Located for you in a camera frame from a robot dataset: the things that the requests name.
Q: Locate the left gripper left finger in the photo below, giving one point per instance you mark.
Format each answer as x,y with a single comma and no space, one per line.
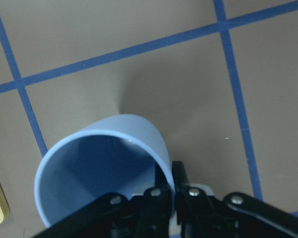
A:
114,216

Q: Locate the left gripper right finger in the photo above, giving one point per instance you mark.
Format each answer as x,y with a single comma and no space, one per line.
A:
201,215

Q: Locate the light blue plastic cup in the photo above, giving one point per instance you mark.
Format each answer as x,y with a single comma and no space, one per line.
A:
117,154

